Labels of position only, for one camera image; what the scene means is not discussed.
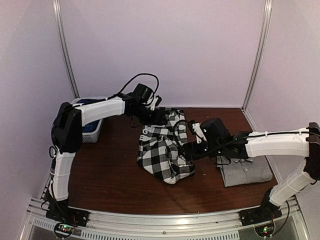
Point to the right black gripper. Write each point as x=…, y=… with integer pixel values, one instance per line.
x=187, y=147

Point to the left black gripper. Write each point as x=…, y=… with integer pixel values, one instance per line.
x=157, y=119

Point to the black white plaid shirt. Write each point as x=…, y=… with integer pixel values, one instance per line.
x=158, y=152

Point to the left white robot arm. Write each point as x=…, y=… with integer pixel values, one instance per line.
x=67, y=135

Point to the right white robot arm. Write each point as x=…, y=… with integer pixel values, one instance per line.
x=303, y=142

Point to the folded grey shirt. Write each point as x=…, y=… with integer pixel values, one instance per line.
x=235, y=171

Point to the blue plaid shirt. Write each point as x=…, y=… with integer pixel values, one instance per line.
x=92, y=126

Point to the white plastic basket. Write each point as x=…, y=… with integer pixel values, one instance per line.
x=91, y=137

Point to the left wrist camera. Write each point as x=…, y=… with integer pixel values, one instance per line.
x=145, y=93

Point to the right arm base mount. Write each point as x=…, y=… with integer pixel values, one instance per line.
x=259, y=215

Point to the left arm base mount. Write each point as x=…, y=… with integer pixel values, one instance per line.
x=72, y=216

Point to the left aluminium frame post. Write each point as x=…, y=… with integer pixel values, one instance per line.
x=64, y=48

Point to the aluminium frame post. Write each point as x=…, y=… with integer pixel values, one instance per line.
x=264, y=30
x=64, y=48

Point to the front aluminium rail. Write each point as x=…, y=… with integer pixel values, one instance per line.
x=221, y=225

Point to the right aluminium frame post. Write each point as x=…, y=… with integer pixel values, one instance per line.
x=264, y=30

